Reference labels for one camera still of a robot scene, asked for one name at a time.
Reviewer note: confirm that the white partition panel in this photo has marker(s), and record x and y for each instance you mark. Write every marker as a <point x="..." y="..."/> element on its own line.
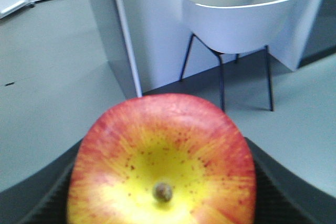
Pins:
<point x="155" y="38"/>

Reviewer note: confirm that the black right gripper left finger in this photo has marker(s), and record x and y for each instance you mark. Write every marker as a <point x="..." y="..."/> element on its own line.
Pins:
<point x="40" y="198"/>

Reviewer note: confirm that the red yellow apple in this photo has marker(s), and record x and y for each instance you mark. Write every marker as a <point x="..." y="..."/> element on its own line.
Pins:
<point x="167" y="158"/>

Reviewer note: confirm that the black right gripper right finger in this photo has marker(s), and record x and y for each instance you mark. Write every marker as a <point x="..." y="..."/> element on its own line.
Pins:
<point x="283" y="197"/>

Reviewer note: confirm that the white shell chair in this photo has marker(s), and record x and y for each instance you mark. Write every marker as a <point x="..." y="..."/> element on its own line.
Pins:
<point x="235" y="27"/>

